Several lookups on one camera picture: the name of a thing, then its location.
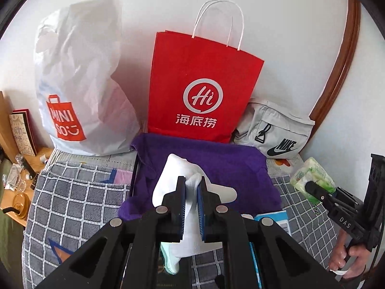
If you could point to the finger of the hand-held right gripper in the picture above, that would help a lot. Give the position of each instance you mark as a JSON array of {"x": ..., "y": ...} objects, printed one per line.
[{"x": 317, "y": 192}]

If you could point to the doodle cover notebook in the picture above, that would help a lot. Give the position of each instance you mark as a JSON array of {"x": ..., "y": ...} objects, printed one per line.
[{"x": 22, "y": 132}]

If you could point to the person's right hand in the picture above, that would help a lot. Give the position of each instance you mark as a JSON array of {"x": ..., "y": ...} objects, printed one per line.
[{"x": 355, "y": 260}]

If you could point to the brown wooden door frame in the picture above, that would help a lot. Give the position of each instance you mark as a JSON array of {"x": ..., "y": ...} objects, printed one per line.
[{"x": 340, "y": 72}]

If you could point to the white plastic shopping bag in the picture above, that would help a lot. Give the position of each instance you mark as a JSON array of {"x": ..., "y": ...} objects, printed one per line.
[{"x": 78, "y": 66}]

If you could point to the grey waist bag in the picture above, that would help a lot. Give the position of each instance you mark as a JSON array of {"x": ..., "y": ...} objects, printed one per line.
[{"x": 288, "y": 126}]

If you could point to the printed bed sheet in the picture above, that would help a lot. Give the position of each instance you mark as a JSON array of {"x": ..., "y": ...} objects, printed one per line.
[{"x": 279, "y": 164}]

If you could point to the green tissue packet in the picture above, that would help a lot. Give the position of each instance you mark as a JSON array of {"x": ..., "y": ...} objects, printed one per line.
[{"x": 315, "y": 171}]

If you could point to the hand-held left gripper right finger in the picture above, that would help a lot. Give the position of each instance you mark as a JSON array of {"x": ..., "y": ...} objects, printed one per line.
[{"x": 201, "y": 210}]

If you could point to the purple towel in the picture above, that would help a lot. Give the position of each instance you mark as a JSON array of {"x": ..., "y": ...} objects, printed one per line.
[{"x": 237, "y": 168}]

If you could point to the dark hardcover book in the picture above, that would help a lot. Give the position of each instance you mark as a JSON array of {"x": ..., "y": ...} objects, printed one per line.
[{"x": 170, "y": 281}]

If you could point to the wooden nightstand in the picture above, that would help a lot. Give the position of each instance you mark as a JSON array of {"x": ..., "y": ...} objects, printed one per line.
[{"x": 18, "y": 186}]

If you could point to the white sock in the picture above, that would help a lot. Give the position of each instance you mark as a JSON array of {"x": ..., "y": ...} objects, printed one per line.
[{"x": 177, "y": 168}]

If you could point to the mint green sock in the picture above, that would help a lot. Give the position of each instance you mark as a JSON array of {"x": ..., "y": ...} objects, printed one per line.
[{"x": 170, "y": 259}]

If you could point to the wooden board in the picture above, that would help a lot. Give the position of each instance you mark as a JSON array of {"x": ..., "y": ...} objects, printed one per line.
[{"x": 6, "y": 120}]

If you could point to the red paper bag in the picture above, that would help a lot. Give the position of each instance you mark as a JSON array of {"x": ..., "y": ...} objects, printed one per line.
[{"x": 204, "y": 66}]

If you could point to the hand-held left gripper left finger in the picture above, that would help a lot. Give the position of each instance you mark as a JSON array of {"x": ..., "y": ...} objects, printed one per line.
[{"x": 181, "y": 207}]

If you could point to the olive green cloth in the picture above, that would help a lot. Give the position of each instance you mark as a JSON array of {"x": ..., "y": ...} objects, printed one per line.
[{"x": 9, "y": 253}]

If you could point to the grey checked blanket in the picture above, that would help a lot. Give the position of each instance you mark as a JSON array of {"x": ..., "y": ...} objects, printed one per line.
[{"x": 75, "y": 204}]

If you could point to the blue wipes pack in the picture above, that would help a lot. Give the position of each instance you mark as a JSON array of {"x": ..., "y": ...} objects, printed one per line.
[{"x": 275, "y": 216}]

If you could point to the black bottle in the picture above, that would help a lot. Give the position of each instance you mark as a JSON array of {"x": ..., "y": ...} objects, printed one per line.
[{"x": 29, "y": 168}]

